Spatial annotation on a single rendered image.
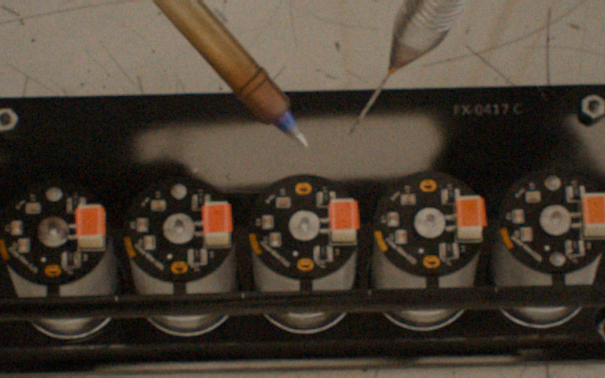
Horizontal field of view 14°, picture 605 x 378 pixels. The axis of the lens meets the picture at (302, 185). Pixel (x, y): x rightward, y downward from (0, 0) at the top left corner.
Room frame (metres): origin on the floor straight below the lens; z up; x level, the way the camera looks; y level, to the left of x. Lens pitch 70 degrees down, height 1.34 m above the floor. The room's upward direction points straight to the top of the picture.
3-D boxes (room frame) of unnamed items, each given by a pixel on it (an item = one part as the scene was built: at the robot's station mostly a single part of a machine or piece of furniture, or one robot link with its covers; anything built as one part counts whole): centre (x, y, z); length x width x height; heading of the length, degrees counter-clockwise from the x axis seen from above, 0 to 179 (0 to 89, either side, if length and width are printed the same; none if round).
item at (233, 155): (0.20, 0.00, 0.76); 0.16 x 0.07 x 0.01; 91
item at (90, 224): (0.18, 0.05, 0.82); 0.01 x 0.01 x 0.01; 1
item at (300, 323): (0.18, 0.00, 0.79); 0.02 x 0.02 x 0.05
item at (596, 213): (0.19, -0.06, 0.82); 0.01 x 0.01 x 0.01; 1
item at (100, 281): (0.18, 0.06, 0.79); 0.02 x 0.02 x 0.05
